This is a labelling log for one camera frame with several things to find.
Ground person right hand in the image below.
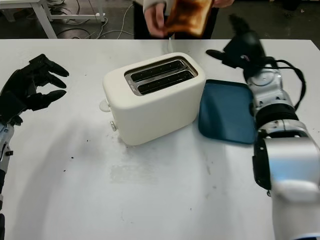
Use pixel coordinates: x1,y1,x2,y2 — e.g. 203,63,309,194
144,0,176,39

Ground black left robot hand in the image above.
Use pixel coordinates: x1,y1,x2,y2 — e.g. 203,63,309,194
0,53,70,112

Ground person left hand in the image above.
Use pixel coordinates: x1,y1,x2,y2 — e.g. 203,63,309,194
213,0,236,9

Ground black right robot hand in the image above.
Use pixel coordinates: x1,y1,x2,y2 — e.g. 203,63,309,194
205,13,268,72

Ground browned toast slice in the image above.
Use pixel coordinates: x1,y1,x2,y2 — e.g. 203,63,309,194
163,0,215,39

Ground person right forearm beige sleeve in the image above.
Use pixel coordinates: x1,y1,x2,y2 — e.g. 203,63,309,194
142,0,168,14

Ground person beige jacket black trousers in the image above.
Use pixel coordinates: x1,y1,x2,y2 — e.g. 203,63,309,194
133,0,236,40

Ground white two-slot toaster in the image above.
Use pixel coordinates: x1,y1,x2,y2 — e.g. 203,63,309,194
101,51,206,147

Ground small black object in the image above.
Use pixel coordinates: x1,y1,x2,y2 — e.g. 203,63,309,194
281,0,303,16

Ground blue plastic tray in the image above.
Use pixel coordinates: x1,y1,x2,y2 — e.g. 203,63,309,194
198,79,257,146

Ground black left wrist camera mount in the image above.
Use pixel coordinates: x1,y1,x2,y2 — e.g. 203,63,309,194
0,90,28,124

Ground white toaster power cord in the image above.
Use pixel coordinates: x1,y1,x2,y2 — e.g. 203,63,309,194
166,36,175,54

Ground white floor cable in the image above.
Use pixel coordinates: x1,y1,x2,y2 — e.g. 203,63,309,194
99,2,136,40

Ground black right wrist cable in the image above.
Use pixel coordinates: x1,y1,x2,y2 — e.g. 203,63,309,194
264,58,307,111

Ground white desk frame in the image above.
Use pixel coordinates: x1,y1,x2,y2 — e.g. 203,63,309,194
0,0,108,40

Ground black floor cable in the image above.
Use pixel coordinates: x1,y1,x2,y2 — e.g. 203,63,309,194
58,27,101,40

